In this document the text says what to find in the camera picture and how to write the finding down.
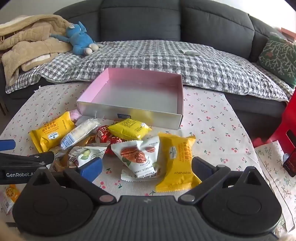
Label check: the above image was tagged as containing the blue plush toy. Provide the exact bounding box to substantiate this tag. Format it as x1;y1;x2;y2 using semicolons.
50;22;104;56

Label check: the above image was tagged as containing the pale yellow snack packet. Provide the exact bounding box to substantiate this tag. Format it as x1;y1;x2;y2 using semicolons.
50;148;74;173

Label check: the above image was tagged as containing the grey checked blanket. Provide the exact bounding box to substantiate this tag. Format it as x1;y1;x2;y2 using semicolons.
5;40;289;102

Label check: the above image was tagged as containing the white nut snack packet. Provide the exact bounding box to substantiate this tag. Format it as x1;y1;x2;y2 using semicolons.
68;142;111;168

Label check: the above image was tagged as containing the large yellow snack packet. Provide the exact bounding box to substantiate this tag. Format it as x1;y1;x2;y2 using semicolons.
155;132;203;193

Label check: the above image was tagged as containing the pink cardboard box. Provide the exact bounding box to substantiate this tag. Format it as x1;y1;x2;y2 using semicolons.
76;68;184;130

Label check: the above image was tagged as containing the white pecan snack packet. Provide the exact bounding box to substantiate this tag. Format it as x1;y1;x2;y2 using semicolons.
110;136;163;182

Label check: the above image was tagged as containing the red plastic stool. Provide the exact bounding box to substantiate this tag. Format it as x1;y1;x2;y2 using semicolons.
252;89;296;149

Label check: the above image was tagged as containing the pink snack packet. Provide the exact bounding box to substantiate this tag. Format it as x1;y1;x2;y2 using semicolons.
69;110;81;122

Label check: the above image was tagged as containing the beige fleece blanket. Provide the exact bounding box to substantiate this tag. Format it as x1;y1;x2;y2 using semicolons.
0;14;72;87

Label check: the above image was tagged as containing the cherry print tablecloth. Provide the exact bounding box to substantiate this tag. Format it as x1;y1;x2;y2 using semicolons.
0;82;265;218

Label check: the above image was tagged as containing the dark grey sofa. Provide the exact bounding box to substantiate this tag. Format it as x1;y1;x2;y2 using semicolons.
0;0;296;121

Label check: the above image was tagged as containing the red snack packet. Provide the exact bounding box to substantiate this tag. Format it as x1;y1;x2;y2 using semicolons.
95;125;126;157

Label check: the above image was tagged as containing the green patterned cushion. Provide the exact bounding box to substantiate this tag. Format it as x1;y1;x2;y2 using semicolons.
258;35;296;90

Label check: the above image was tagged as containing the clear rice cracker packet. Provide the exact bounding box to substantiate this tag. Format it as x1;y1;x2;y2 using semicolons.
60;118;101;151

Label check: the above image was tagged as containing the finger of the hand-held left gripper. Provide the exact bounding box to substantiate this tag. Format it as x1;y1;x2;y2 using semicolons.
0;139;16;153
0;151;55;168

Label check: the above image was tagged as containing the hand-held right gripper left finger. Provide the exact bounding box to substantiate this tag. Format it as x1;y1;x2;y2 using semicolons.
26;158;117;205

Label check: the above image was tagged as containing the floral cloth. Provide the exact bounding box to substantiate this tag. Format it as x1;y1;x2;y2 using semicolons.
254;139;296;232

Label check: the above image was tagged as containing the white orange print snack packet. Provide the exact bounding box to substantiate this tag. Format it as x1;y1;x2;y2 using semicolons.
0;184;22;215

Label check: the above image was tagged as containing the dark glossy device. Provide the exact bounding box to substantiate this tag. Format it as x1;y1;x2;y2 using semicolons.
283;153;296;178

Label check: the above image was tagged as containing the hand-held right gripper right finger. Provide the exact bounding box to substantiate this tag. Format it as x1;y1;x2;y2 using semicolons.
178;156;270;204

